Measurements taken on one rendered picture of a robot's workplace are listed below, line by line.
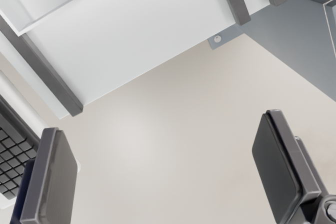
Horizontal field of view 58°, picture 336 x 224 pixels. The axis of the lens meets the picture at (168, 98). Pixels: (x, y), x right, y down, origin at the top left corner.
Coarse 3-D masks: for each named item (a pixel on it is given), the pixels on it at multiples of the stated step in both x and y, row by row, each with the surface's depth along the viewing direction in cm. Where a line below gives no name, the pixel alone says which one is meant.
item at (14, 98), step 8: (0, 72) 53; (0, 80) 52; (8, 80) 54; (0, 88) 52; (8, 88) 53; (16, 88) 55; (8, 96) 53; (16, 96) 54; (16, 104) 54; (24, 104) 55; (24, 112) 55; (32, 112) 56; (24, 120) 56; (32, 120) 56; (40, 120) 58; (32, 128) 57; (40, 128) 57; (40, 136) 58; (0, 200) 64; (8, 200) 64
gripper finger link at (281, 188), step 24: (264, 120) 13; (264, 144) 13; (288, 144) 11; (264, 168) 13; (288, 168) 11; (312, 168) 12; (288, 192) 11; (312, 192) 10; (288, 216) 12; (312, 216) 10
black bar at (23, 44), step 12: (0, 24) 39; (12, 36) 40; (24, 36) 40; (24, 48) 40; (36, 48) 42; (36, 60) 41; (36, 72) 42; (48, 72) 42; (48, 84) 43; (60, 84) 44; (60, 96) 44; (72, 96) 45; (72, 108) 46
